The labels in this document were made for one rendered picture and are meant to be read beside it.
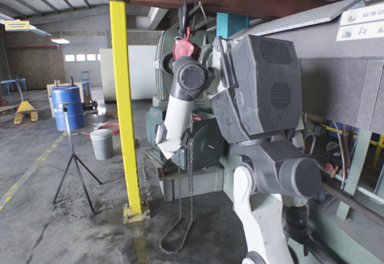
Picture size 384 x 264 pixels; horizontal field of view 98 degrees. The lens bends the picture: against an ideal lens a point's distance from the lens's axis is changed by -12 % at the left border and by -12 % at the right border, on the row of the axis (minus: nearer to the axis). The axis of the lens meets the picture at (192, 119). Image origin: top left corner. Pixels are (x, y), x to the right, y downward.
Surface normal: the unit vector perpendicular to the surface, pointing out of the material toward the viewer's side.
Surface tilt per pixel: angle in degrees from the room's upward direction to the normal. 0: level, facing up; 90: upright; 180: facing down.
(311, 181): 64
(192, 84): 100
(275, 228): 58
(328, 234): 90
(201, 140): 87
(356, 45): 78
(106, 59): 90
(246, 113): 89
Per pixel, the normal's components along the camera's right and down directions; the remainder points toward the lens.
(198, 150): 0.53, 0.25
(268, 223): 0.30, -0.30
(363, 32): -0.93, -0.12
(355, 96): -0.95, 0.08
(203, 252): 0.00, -0.96
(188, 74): 0.18, 0.43
